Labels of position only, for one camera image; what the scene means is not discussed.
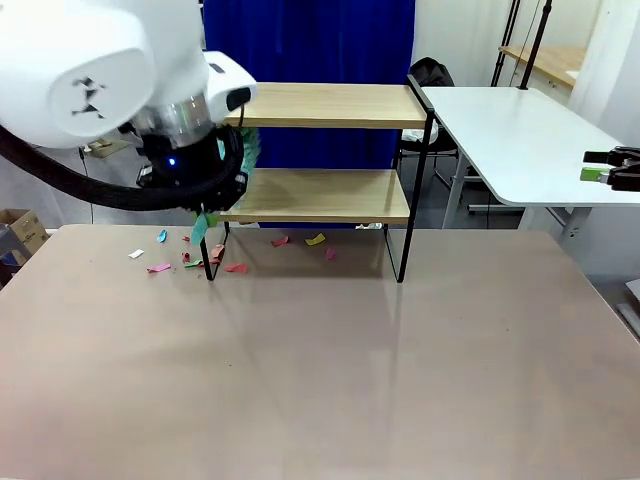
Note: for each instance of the green paper scrap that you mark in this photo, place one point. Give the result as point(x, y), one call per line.
point(194, 263)

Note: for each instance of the cardboard box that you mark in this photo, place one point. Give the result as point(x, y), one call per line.
point(27, 227)

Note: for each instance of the pinkish red paper scrap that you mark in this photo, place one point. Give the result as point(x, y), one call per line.
point(216, 252)

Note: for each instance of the white plastic bag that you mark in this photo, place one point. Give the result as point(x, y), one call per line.
point(420, 134)

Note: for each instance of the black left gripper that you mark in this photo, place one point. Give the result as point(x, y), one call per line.
point(175, 165)

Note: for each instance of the magenta paper scrap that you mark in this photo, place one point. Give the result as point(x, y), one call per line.
point(330, 253)

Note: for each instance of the teal chenille duster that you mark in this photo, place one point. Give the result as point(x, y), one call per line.
point(252, 150)

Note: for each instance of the pink paper scrap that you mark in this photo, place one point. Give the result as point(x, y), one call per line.
point(158, 268)

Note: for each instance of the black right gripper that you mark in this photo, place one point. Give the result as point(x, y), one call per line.
point(627, 167)

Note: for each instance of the white paper scrap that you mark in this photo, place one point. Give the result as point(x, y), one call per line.
point(135, 254)

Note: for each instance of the yellow paper scrap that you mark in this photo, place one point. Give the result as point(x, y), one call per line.
point(315, 240)

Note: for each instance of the black tripod stand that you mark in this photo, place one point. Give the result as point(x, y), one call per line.
point(506, 40)

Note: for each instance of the teal paper scrap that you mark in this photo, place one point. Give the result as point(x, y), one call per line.
point(162, 235)

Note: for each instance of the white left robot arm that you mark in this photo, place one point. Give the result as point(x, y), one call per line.
point(75, 60)

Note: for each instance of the beige sandal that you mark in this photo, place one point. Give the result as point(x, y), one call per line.
point(102, 147)

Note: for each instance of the black chair with jacket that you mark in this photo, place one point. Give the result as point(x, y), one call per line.
point(430, 72)

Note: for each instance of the two-tier wooden black-frame shelf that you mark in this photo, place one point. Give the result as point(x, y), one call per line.
point(325, 114)

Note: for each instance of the person in blue hoodie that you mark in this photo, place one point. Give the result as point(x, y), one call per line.
point(325, 45)

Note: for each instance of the wooden desk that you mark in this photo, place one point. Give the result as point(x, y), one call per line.
point(550, 57)

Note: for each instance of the black clamp pole stand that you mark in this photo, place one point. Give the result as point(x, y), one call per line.
point(536, 45)

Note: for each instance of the crimson paper scrap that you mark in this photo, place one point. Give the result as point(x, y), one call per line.
point(280, 242)

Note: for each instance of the white folding table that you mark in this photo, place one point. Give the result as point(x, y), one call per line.
point(510, 135)

